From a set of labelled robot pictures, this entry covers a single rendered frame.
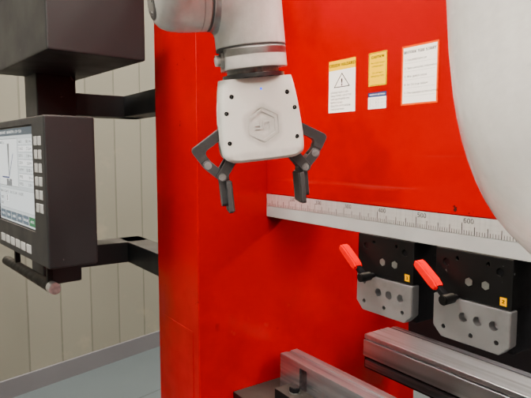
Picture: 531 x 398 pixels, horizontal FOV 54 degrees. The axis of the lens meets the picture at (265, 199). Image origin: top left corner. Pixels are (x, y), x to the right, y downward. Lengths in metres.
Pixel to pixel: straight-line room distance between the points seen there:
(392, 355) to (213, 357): 0.49
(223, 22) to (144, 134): 3.39
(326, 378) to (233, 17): 0.95
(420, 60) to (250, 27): 0.50
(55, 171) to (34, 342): 2.52
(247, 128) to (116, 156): 3.25
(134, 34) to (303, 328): 0.94
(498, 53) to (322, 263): 1.41
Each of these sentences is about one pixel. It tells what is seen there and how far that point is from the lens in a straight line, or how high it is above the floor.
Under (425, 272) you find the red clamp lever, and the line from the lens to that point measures 0.99.
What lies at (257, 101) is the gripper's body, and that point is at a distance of 0.62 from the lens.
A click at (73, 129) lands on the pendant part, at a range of 1.31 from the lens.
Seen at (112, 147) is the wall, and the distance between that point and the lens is 3.83.
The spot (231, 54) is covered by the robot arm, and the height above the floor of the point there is 1.63.
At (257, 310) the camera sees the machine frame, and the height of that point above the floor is 1.08.
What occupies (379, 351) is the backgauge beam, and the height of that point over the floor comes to 0.95.
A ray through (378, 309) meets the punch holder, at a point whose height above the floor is 1.19.
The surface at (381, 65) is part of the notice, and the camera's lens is 1.11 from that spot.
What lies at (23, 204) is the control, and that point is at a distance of 1.49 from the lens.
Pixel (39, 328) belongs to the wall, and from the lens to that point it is 3.73.
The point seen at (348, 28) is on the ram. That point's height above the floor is 1.78.
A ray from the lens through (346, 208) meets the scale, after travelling 1.17.
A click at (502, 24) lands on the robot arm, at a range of 0.18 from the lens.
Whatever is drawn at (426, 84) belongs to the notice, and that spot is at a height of 1.64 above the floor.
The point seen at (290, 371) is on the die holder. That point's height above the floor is 0.93.
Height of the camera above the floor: 1.51
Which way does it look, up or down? 5 degrees down
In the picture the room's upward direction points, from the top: straight up
